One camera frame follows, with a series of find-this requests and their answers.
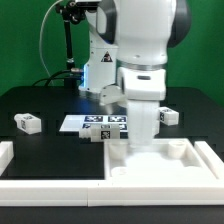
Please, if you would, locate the white square tabletop tray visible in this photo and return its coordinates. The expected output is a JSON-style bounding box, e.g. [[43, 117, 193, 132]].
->
[[104, 139, 217, 182]]

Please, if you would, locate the white U-shaped obstacle fence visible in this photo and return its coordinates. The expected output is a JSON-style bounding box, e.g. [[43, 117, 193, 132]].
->
[[0, 141, 224, 206]]

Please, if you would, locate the white cable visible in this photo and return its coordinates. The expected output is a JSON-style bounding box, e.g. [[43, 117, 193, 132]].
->
[[38, 0, 64, 78]]

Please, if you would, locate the black cables bundle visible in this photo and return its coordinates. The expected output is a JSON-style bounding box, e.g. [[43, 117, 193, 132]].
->
[[31, 67, 84, 88]]

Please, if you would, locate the black camera stand pole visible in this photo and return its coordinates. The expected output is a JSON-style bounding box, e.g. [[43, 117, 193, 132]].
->
[[55, 0, 101, 88]]

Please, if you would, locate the white sheet with tags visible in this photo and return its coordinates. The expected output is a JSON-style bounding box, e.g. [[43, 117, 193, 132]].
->
[[60, 115, 127, 132]]

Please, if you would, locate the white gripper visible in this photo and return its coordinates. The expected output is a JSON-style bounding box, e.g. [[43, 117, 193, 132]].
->
[[127, 100, 159, 147]]

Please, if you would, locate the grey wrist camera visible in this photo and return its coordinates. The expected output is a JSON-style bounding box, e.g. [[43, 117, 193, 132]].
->
[[100, 85, 126, 107]]

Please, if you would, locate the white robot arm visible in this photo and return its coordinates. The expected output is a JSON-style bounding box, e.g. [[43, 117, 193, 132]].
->
[[79, 0, 191, 148]]

